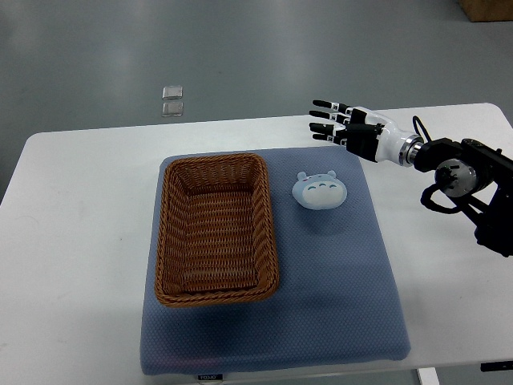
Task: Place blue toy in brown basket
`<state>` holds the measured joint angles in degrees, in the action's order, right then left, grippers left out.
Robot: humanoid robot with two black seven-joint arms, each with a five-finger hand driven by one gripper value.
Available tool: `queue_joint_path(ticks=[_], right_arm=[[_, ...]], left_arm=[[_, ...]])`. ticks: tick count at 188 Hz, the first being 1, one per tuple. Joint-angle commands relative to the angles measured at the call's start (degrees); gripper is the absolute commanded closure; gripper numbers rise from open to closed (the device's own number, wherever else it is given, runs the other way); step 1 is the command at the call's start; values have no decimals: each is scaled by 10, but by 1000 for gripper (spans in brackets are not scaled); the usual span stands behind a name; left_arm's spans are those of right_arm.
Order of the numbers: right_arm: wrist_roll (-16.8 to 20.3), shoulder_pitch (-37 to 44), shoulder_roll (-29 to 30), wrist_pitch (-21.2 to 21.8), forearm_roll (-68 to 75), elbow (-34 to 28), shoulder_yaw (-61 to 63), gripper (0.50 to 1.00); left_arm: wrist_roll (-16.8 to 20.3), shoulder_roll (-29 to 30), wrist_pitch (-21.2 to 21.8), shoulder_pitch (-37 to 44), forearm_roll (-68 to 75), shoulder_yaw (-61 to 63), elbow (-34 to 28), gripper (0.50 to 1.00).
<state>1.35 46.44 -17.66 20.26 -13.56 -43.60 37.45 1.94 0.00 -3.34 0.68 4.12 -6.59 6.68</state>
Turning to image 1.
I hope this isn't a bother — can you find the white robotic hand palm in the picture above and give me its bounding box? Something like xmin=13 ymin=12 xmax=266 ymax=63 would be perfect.
xmin=345 ymin=107 xmax=423 ymax=165

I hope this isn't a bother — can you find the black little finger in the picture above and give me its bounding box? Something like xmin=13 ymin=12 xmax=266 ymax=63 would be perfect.
xmin=312 ymin=133 xmax=346 ymax=145

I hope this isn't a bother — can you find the cardboard box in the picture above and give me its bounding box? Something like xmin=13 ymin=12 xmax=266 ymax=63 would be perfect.
xmin=458 ymin=0 xmax=513 ymax=22

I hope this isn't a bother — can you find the white table leg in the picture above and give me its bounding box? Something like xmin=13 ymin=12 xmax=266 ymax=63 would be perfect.
xmin=417 ymin=367 xmax=440 ymax=385

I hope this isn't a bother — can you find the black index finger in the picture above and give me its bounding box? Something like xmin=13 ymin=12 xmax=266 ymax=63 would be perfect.
xmin=313 ymin=99 xmax=353 ymax=114

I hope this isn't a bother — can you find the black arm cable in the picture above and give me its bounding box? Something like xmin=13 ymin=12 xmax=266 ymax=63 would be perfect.
xmin=411 ymin=115 xmax=433 ymax=144

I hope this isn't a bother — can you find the blue plush toy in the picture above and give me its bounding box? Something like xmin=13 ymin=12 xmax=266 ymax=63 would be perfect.
xmin=292 ymin=170 xmax=348 ymax=211

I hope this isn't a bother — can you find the black thumb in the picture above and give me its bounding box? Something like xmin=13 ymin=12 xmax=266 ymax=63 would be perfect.
xmin=345 ymin=124 xmax=383 ymax=139

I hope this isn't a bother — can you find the brown wicker basket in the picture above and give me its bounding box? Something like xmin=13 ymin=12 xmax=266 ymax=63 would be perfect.
xmin=154 ymin=153 xmax=280 ymax=307

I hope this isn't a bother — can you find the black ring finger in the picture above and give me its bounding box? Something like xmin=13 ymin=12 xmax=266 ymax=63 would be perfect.
xmin=309 ymin=123 xmax=346 ymax=136

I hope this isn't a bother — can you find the upper floor metal plate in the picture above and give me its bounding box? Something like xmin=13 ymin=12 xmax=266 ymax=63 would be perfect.
xmin=162 ymin=85 xmax=184 ymax=100

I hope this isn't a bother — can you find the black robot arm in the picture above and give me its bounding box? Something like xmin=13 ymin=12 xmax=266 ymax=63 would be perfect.
xmin=309 ymin=99 xmax=512 ymax=257

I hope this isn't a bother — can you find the black table bracket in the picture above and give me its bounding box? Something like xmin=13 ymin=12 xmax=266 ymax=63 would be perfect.
xmin=480 ymin=360 xmax=513 ymax=372

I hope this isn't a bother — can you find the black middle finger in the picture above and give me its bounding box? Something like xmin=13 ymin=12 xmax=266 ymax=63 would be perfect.
xmin=309 ymin=108 xmax=353 ymax=123

